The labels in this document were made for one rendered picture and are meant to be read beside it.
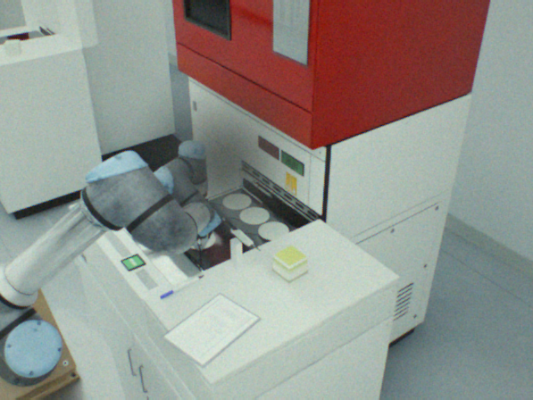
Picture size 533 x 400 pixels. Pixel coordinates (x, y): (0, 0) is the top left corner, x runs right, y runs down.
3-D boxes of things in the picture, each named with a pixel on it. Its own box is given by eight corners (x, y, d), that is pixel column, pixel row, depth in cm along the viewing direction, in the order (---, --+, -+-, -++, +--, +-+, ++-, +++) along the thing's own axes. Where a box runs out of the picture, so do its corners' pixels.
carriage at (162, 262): (145, 237, 192) (145, 230, 191) (201, 298, 168) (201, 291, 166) (124, 246, 188) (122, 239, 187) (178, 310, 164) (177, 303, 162)
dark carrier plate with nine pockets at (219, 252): (241, 188, 210) (241, 187, 209) (301, 234, 187) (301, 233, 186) (157, 220, 193) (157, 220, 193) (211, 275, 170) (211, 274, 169)
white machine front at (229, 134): (199, 155, 246) (193, 66, 224) (323, 251, 191) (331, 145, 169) (193, 157, 245) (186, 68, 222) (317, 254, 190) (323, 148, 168)
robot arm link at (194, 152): (170, 147, 158) (189, 136, 164) (173, 181, 164) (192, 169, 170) (192, 154, 155) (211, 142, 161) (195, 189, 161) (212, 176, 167)
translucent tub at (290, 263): (290, 262, 164) (291, 243, 160) (308, 275, 159) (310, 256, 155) (270, 272, 160) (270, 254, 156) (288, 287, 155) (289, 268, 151)
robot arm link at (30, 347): (24, 389, 129) (29, 388, 118) (-13, 345, 129) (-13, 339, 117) (68, 354, 135) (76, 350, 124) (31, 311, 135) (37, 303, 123)
